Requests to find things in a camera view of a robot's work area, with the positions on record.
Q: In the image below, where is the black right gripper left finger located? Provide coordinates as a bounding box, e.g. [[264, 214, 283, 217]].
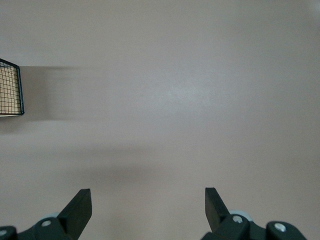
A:
[[18, 188, 93, 240]]

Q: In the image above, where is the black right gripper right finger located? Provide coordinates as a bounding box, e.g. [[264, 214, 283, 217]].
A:
[[201, 186, 266, 240]]

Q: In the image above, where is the wooden tray with wire frame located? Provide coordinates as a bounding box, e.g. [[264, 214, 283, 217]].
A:
[[0, 57, 26, 116]]

